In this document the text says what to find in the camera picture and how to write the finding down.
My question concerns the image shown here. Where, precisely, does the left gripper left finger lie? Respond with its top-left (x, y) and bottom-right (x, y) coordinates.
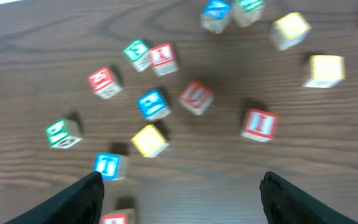
top-left (6, 171), bottom-right (104, 224)

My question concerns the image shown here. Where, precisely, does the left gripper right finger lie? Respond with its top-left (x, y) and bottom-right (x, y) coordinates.
top-left (259, 171), bottom-right (358, 224)

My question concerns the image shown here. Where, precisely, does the blue T block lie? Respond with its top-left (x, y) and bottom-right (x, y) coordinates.
top-left (93, 152), bottom-right (129, 181)

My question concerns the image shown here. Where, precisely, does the red A block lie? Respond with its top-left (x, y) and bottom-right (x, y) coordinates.
top-left (100, 208), bottom-right (138, 224)

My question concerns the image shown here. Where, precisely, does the green J block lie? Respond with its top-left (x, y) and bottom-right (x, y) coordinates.
top-left (45, 118), bottom-right (83, 149)

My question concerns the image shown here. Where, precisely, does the red I block centre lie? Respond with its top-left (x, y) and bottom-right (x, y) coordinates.
top-left (241, 108), bottom-right (278, 142)

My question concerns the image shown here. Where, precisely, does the yellow block left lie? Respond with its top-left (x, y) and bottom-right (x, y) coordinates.
top-left (131, 124), bottom-right (169, 158)

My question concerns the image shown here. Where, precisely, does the blue P block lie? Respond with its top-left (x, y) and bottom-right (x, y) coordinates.
top-left (136, 89), bottom-right (171, 121)

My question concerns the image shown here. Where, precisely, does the red E block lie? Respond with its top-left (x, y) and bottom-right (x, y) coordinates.
top-left (87, 67), bottom-right (123, 100)

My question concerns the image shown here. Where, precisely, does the red U block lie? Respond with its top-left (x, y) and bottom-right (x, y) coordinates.
top-left (179, 80), bottom-right (214, 116)

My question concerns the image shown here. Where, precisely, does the yellow S block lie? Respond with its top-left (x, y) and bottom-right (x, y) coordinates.
top-left (303, 55), bottom-right (345, 88)

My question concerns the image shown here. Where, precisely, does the green F block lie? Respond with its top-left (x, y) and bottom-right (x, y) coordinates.
top-left (122, 39), bottom-right (151, 72)

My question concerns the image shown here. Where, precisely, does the red Y block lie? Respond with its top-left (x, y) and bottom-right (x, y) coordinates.
top-left (149, 43), bottom-right (178, 77)

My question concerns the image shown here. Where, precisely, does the yellow C block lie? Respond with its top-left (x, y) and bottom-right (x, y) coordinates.
top-left (270, 12), bottom-right (311, 50)

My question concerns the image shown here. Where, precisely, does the green N block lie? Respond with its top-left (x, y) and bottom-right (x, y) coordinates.
top-left (233, 0), bottom-right (265, 27)

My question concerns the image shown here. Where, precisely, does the blue X block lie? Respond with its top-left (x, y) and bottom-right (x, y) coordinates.
top-left (200, 0), bottom-right (232, 34)

